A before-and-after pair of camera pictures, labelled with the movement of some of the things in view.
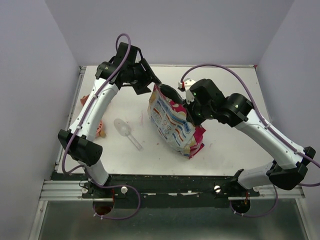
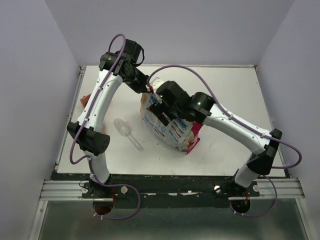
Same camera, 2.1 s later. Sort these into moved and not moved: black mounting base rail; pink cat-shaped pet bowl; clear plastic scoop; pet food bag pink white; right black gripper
Moved: right black gripper; pet food bag pink white
Not moved: pink cat-shaped pet bowl; clear plastic scoop; black mounting base rail
